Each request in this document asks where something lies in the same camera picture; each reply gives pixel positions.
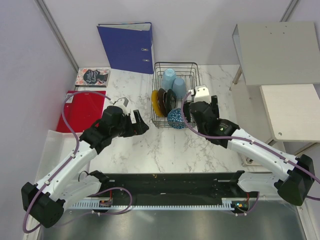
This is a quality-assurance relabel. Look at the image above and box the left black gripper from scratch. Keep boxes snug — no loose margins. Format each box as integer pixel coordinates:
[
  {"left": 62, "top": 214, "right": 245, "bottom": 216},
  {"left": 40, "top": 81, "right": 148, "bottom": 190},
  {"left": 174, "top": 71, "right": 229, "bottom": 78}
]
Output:
[{"left": 110, "top": 109, "right": 149, "bottom": 138}]

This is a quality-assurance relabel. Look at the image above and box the blue patterned bowl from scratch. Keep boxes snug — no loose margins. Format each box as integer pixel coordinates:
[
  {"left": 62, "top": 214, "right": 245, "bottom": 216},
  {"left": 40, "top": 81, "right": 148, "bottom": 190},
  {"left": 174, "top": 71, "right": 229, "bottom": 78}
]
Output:
[{"left": 167, "top": 108, "right": 186, "bottom": 130}]

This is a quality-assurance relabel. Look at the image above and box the black plate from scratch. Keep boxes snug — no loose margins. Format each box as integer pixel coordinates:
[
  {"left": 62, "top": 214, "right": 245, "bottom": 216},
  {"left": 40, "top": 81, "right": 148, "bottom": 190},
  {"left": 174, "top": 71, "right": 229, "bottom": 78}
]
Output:
[{"left": 165, "top": 89, "right": 177, "bottom": 113}]

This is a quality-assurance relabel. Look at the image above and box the yellow plate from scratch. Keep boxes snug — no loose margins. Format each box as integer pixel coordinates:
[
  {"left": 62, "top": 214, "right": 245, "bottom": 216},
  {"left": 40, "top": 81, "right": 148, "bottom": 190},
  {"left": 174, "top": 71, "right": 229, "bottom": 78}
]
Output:
[{"left": 151, "top": 90, "right": 164, "bottom": 117}]

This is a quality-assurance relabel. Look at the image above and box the red floral plate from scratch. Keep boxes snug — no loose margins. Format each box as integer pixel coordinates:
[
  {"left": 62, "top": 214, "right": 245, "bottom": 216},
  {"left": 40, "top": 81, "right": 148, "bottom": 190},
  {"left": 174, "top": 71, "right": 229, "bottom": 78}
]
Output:
[{"left": 157, "top": 88, "right": 168, "bottom": 117}]

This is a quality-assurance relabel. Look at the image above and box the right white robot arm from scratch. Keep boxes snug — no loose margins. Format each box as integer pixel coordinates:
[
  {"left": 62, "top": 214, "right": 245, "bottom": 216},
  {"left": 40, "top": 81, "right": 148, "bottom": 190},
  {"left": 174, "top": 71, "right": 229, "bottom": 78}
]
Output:
[{"left": 180, "top": 95, "right": 320, "bottom": 206}]

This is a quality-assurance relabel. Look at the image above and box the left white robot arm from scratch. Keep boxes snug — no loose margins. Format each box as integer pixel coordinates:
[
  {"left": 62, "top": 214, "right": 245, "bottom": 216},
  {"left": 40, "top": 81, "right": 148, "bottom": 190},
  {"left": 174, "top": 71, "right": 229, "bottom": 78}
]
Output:
[{"left": 21, "top": 105, "right": 149, "bottom": 228}]

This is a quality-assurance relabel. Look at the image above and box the light blue cup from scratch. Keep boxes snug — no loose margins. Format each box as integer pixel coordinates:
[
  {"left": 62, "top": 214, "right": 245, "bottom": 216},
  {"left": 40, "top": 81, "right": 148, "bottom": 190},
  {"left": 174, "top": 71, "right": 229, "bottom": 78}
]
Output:
[{"left": 162, "top": 68, "right": 176, "bottom": 91}]

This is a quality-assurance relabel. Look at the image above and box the little women book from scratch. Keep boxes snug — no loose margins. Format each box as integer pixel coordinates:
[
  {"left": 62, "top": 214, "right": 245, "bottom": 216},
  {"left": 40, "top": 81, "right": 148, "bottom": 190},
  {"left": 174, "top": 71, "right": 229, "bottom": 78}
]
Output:
[{"left": 74, "top": 67, "right": 111, "bottom": 88}]

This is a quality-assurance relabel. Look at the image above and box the beige wooden board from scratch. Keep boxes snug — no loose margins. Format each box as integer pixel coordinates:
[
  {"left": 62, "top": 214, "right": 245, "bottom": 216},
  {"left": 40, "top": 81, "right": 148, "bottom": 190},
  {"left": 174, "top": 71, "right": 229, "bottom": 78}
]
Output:
[{"left": 260, "top": 84, "right": 320, "bottom": 143}]

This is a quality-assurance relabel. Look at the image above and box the grey metal shelf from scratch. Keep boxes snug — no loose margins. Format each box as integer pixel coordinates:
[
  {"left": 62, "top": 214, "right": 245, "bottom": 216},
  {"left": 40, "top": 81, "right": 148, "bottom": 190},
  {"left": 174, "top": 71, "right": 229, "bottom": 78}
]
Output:
[{"left": 232, "top": 21, "right": 320, "bottom": 86}]

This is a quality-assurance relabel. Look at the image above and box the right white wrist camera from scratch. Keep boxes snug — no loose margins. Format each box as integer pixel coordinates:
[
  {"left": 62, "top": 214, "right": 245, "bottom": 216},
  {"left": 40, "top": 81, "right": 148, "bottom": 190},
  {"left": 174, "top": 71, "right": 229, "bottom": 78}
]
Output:
[{"left": 188, "top": 84, "right": 212, "bottom": 104}]

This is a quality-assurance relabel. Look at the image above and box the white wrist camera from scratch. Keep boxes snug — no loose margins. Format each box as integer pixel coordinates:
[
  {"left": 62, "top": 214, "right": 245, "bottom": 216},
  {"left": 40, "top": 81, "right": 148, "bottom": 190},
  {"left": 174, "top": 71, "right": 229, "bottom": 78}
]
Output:
[
  {"left": 112, "top": 97, "right": 132, "bottom": 116},
  {"left": 188, "top": 84, "right": 212, "bottom": 104}
]

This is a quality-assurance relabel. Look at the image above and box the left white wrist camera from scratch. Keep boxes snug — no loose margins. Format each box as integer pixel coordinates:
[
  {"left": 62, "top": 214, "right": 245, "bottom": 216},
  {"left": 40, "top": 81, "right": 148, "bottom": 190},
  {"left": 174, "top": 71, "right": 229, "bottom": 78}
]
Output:
[{"left": 112, "top": 97, "right": 132, "bottom": 116}]

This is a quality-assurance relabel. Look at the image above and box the black wire dish rack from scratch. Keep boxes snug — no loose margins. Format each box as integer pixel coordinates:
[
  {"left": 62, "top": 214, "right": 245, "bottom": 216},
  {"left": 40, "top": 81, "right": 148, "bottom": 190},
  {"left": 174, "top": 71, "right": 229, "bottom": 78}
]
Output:
[{"left": 150, "top": 61, "right": 201, "bottom": 129}]

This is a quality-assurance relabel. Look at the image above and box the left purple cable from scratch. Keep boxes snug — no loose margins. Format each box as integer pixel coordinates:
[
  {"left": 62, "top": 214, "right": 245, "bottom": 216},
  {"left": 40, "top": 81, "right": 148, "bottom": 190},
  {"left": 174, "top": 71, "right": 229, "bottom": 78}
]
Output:
[{"left": 22, "top": 91, "right": 113, "bottom": 234}]

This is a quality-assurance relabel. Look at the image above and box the blue ring binder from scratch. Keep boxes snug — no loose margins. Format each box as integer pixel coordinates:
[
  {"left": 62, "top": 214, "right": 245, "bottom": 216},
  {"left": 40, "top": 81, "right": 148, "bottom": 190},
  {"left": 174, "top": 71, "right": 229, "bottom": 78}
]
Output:
[{"left": 97, "top": 22, "right": 154, "bottom": 75}]

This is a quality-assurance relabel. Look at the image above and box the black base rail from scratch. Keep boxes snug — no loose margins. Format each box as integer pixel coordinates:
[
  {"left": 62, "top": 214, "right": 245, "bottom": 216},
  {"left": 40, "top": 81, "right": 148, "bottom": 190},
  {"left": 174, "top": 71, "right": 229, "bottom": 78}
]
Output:
[{"left": 90, "top": 170, "right": 258, "bottom": 205}]

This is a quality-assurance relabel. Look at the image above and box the white cable duct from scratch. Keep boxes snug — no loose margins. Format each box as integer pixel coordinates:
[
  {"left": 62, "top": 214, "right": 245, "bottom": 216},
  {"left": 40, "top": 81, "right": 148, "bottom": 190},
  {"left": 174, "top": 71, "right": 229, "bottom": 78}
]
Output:
[{"left": 69, "top": 198, "right": 235, "bottom": 211}]

